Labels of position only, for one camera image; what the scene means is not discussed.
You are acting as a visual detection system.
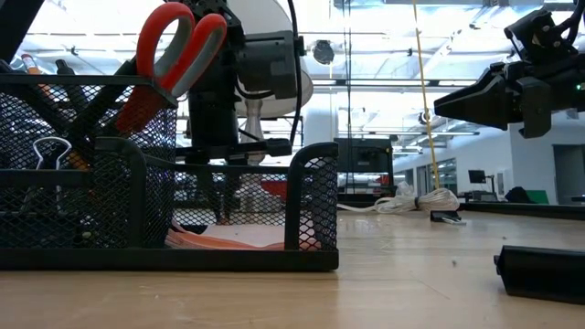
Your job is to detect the silver table lamp white shade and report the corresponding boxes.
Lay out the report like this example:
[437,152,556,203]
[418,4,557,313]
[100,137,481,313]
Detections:
[227,0,315,166]

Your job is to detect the black binder clip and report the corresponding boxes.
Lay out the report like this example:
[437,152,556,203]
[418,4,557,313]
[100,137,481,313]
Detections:
[30,135,74,173]
[429,209,468,227]

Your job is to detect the black bag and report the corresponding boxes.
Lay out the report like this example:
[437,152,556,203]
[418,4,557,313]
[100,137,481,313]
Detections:
[504,186,535,205]

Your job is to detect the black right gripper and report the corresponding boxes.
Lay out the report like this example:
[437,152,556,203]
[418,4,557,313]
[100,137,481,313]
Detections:
[432,57,570,140]

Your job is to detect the red crate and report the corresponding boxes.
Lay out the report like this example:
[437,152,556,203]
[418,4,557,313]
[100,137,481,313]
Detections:
[261,179,289,202]

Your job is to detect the bundled clear lamp cord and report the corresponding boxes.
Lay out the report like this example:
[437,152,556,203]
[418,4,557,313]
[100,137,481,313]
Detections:
[336,181,461,216]

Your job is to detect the round ceiling fixture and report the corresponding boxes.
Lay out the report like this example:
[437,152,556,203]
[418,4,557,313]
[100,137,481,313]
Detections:
[311,39,336,67]

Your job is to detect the black equipment case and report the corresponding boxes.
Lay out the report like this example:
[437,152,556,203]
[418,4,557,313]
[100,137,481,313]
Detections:
[333,137,395,210]

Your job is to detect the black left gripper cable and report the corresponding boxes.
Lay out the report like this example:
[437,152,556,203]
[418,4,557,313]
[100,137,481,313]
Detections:
[286,0,303,143]

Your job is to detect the pink sticky note pad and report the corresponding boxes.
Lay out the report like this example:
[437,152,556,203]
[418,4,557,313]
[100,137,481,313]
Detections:
[164,218,321,251]

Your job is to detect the black pen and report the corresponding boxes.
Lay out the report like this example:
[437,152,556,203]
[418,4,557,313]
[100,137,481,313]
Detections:
[53,58,100,156]
[63,58,141,152]

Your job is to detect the red handled scissors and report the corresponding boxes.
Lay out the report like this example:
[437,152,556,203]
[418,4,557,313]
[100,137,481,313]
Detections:
[113,1,229,136]

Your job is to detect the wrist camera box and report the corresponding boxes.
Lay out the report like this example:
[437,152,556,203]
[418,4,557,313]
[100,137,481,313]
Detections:
[503,6,580,66]
[236,29,306,101]

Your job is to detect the black rectangular block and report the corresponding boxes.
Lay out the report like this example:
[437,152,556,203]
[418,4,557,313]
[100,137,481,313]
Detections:
[493,244,585,306]

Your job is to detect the orange pencil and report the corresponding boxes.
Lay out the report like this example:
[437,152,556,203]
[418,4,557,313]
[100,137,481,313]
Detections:
[20,53,92,174]

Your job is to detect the black aluminium table frame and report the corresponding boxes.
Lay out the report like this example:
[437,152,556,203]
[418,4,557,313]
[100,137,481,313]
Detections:
[336,199,585,222]

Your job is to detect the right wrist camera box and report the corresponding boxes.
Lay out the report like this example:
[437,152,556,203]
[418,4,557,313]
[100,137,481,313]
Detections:
[503,6,580,66]

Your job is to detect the black mesh desk organizer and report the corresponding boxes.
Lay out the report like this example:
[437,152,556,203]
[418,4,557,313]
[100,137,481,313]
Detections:
[0,72,341,272]

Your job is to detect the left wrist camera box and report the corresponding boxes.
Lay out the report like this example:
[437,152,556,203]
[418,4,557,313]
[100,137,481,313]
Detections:
[236,29,306,101]

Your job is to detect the green panel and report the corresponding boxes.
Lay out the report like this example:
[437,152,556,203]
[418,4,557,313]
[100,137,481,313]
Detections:
[525,189,550,206]

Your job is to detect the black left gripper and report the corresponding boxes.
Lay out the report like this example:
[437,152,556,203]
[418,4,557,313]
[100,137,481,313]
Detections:
[175,27,293,225]

